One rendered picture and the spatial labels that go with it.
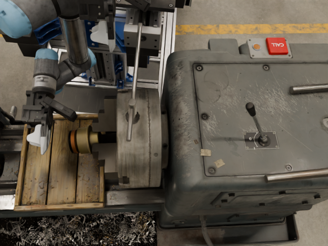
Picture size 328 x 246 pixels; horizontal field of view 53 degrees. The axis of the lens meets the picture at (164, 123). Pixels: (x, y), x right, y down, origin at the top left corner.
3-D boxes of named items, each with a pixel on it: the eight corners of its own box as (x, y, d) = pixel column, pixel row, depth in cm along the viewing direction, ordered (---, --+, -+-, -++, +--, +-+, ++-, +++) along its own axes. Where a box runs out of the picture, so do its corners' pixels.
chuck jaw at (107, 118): (128, 126, 106) (127, 90, 102) (128, 132, 102) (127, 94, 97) (93, 126, 105) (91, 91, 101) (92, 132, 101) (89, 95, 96)
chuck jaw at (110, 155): (128, 141, 101) (128, 174, 94) (129, 150, 105) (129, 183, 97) (92, 142, 100) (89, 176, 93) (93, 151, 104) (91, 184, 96)
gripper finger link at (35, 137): (26, 154, 100) (29, 126, 103) (46, 154, 101) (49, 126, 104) (23, 152, 97) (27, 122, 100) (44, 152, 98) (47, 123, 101)
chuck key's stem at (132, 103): (136, 125, 93) (135, 105, 83) (128, 124, 93) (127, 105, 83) (136, 118, 94) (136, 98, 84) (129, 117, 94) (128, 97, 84)
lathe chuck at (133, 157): (144, 115, 126) (146, 69, 98) (147, 196, 113) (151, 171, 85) (121, 115, 126) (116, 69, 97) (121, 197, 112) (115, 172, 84)
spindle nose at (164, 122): (163, 121, 120) (168, 92, 101) (166, 177, 111) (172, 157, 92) (154, 121, 120) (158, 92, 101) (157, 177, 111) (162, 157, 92)
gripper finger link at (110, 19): (107, 33, 82) (105, -2, 76) (114, 33, 82) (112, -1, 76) (106, 42, 78) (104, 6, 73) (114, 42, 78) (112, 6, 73)
